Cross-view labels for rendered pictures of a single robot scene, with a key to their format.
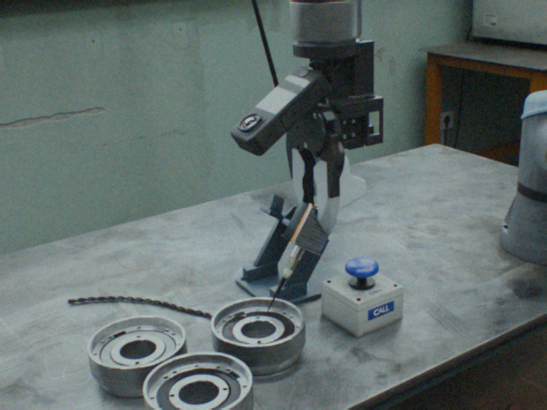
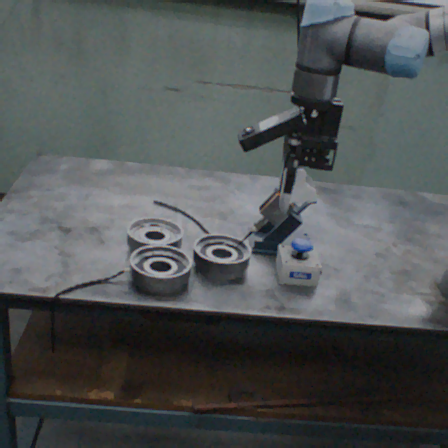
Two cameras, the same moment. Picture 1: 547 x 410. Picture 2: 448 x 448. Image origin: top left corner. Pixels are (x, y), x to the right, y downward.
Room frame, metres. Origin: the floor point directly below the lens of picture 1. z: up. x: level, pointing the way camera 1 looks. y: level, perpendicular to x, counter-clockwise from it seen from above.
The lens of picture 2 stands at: (-0.16, -0.40, 1.37)
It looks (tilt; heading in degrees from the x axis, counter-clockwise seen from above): 27 degrees down; 27
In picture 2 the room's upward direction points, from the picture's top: 8 degrees clockwise
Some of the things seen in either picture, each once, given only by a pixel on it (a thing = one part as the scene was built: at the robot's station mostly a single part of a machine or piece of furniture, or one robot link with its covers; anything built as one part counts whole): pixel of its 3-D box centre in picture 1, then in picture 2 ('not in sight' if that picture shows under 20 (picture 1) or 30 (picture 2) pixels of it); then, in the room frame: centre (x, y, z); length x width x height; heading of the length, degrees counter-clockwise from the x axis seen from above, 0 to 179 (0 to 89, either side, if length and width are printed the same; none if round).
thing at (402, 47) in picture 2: not in sight; (389, 47); (0.77, -0.16, 1.23); 0.11 x 0.11 x 0.08; 5
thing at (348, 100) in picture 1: (332, 96); (310, 131); (0.75, -0.07, 1.07); 0.09 x 0.08 x 0.12; 119
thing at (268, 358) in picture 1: (258, 336); (221, 257); (0.67, 0.02, 0.82); 0.10 x 0.10 x 0.04
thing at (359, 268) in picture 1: (361, 280); (300, 253); (0.73, -0.10, 0.85); 0.04 x 0.04 x 0.05
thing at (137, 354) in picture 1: (138, 355); (154, 239); (0.64, 0.15, 0.82); 0.10 x 0.10 x 0.04
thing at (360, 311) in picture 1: (365, 298); (300, 265); (0.74, -0.11, 0.82); 0.08 x 0.07 x 0.05; 122
